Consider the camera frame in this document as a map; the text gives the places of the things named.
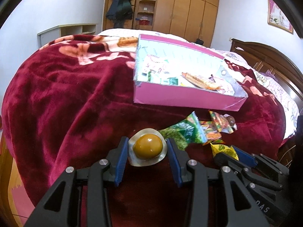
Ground green pea snack bag barcode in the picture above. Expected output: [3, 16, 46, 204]
[169, 77, 179, 86]

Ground framed wedding photo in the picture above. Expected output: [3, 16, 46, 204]
[268, 0, 293, 34]

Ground black bag near wardrobe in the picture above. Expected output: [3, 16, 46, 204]
[195, 38, 204, 46]

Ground brown chocolate ball candy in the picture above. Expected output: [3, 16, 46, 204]
[224, 114, 237, 130]

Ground wooden wardrobe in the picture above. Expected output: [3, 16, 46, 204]
[104, 0, 219, 47]

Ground orange rice cracker packet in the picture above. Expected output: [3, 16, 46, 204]
[182, 72, 221, 91]

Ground pink checked bed sheet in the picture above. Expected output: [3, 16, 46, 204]
[99, 28, 299, 139]

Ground colourful gummy candy packet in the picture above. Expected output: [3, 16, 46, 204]
[209, 111, 235, 134]

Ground green pea snack bag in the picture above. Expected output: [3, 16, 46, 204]
[159, 112, 208, 150]

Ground red pot on shelf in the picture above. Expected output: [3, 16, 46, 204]
[139, 16, 151, 26]

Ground red floral plush blanket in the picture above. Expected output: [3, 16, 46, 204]
[2, 34, 287, 206]

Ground pink cardboard box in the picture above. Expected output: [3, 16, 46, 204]
[134, 34, 248, 111]

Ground dark hanging jackets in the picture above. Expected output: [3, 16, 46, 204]
[106, 0, 134, 28]

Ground white low shelf unit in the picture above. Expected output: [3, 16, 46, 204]
[37, 24, 97, 48]

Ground yellow egg jelly cup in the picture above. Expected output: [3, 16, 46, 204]
[128, 128, 167, 167]

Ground dark wooden headboard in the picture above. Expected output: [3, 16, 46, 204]
[231, 38, 302, 111]

